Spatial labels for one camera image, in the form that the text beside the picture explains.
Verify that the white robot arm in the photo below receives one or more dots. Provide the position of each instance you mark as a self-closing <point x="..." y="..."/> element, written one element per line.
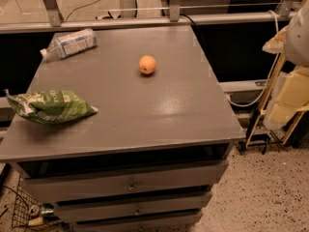
<point x="296" y="46"/>

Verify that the green jalapeno chip bag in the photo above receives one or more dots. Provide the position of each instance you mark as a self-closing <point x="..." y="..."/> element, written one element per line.
<point x="50" y="107"/>

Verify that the grey drawer cabinet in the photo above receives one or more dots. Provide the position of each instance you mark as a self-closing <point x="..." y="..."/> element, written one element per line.
<point x="177" y="114"/>

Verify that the orange fruit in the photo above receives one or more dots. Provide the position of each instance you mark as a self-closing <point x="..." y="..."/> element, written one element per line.
<point x="147" y="64"/>

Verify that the top grey drawer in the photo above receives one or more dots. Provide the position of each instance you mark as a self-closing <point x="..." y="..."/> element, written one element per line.
<point x="126" y="181"/>

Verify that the grey drawer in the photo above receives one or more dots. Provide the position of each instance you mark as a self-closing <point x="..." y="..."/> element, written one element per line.
<point x="134" y="207"/>
<point x="141" y="223"/>
<point x="126" y="181"/>

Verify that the middle grey drawer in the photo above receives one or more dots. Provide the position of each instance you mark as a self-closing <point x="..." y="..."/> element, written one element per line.
<point x="134" y="207"/>

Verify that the clear plastic water bottle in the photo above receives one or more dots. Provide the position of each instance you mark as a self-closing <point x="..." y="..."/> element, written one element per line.
<point x="70" y="44"/>

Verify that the bottom grey drawer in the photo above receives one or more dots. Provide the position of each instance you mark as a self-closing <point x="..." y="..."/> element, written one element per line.
<point x="141" y="223"/>

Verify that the green soda can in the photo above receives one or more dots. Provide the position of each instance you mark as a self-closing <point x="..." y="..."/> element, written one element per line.
<point x="45" y="211"/>

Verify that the grey metal railing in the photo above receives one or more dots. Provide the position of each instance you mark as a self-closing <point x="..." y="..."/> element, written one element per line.
<point x="24" y="16"/>

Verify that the black wire basket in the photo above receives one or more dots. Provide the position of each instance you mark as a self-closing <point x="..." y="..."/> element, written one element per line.
<point x="21" y="219"/>

